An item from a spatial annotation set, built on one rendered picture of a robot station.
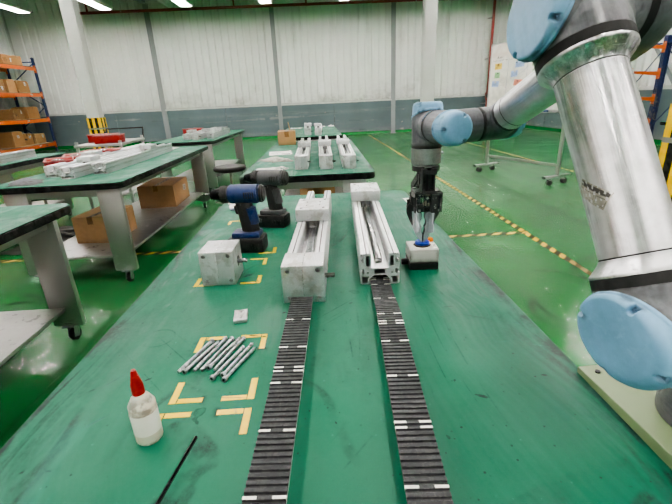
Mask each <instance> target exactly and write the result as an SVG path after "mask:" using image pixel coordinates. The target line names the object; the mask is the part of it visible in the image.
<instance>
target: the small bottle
mask: <svg viewBox="0 0 672 504"><path fill-rule="evenodd" d="M130 389H131V393H132V396H131V398H130V400H129V403H128V406H127V410H128V413H129V417H130V421H131V425H132V428H133V432H134V435H135V438H136V442H137V444H139V445H141V446H149V445H152V444H154V443H156V442H157V441H159V440H160V438H161V437H162V435H163V427H162V423H161V419H160V414H159V410H158V406H157V403H156V399H155V397H154V396H153V395H152V394H151V393H149V392H148V391H145V388H144V384H143V381H142V379H141V378H140V376H139V375H138V373H137V371H136V370H135V369H131V371H130Z"/></svg>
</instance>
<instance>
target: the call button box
mask: <svg viewBox="0 0 672 504"><path fill-rule="evenodd" d="M438 260H439V249H438V247H437V246H436V244H435V243H434V241H433V242H429V245H426V246H419V245H416V244H415V241H406V256H405V258H402V259H401V264H408V267H409V269H410V270H425V269H438V264H439V263H438Z"/></svg>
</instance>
